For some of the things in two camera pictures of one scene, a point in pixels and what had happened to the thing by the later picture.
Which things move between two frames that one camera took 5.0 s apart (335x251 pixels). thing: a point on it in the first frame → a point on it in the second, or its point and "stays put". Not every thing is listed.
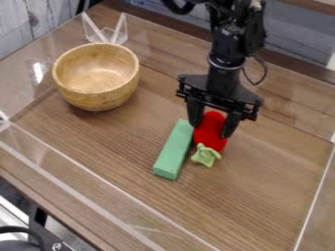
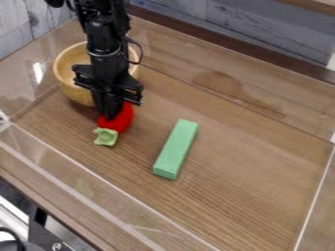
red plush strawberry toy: x=208 y=138 → x=114 y=125
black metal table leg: x=51 y=242 stays put
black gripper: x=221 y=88 → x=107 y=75
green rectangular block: x=174 y=152 stays put
